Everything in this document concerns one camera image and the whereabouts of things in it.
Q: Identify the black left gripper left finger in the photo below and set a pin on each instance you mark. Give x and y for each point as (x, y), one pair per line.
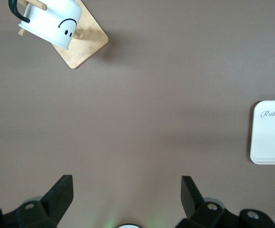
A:
(56, 197)

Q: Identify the white rabbit print tray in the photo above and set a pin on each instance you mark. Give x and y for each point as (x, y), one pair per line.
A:
(272, 137)

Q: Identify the wooden mug rack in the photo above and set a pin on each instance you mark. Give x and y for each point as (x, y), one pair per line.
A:
(89, 45)

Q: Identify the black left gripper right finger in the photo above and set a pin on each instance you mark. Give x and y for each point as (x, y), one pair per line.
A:
(192, 199)

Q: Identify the white smiley face cup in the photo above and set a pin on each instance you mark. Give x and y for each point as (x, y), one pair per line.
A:
(51, 19)

